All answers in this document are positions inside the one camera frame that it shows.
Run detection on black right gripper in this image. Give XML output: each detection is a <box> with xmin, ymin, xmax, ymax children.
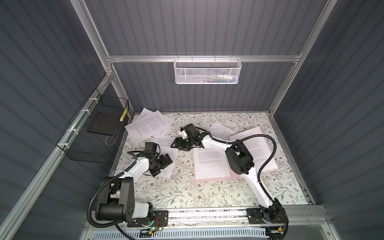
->
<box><xmin>170</xmin><ymin>137</ymin><xmax>195</xmax><ymax>151</ymax></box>

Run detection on pink file folder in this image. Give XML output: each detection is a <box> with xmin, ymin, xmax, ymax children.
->
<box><xmin>193</xmin><ymin>123</ymin><xmax>272</xmax><ymax>182</ymax></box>

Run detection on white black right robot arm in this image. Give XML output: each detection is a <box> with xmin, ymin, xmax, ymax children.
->
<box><xmin>171</xmin><ymin>124</ymin><xmax>289</xmax><ymax>227</ymax></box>

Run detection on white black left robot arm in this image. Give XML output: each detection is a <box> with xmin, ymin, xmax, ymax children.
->
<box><xmin>87</xmin><ymin>142</ymin><xmax>173</xmax><ymax>228</ymax></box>

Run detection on floral patterned table mat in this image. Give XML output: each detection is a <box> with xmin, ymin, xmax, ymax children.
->
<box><xmin>135</xmin><ymin>113</ymin><xmax>309</xmax><ymax>209</ymax></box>

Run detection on yellow marker pen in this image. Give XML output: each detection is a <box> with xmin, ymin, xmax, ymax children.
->
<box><xmin>120</xmin><ymin>108</ymin><xmax>128</xmax><ymax>122</ymax></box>

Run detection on black foam pad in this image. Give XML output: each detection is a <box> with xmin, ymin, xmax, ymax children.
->
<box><xmin>87</xmin><ymin>112</ymin><xmax>120</xmax><ymax>136</ymax></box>

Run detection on pens in white basket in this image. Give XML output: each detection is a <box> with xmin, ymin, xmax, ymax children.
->
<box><xmin>199</xmin><ymin>75</ymin><xmax>238</xmax><ymax>84</ymax></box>

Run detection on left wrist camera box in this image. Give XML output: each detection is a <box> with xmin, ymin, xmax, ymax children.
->
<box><xmin>144</xmin><ymin>142</ymin><xmax>161</xmax><ymax>156</ymax></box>

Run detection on white wire mesh basket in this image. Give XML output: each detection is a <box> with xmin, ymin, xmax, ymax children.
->
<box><xmin>173</xmin><ymin>61</ymin><xmax>242</xmax><ymax>85</ymax></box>

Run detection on black wire basket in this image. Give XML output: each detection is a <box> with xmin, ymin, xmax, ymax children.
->
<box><xmin>57</xmin><ymin>91</ymin><xmax>130</xmax><ymax>164</ymax></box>

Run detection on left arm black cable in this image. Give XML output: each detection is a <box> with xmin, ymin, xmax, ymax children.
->
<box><xmin>86</xmin><ymin>149</ymin><xmax>145</xmax><ymax>240</ymax></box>

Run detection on aluminium corner frame post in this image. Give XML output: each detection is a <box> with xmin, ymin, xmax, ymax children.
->
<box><xmin>71</xmin><ymin>0</ymin><xmax>134</xmax><ymax>114</ymax></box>

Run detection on white vented cable duct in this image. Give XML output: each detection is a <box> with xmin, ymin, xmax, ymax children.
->
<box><xmin>91</xmin><ymin>227</ymin><xmax>268</xmax><ymax>240</ymax></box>

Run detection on horizontal aluminium frame bar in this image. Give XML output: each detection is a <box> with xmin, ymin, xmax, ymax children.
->
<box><xmin>106</xmin><ymin>55</ymin><xmax>301</xmax><ymax>63</ymax></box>

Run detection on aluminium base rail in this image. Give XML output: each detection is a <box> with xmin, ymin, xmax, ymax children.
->
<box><xmin>163</xmin><ymin>205</ymin><xmax>330</xmax><ymax>228</ymax></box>

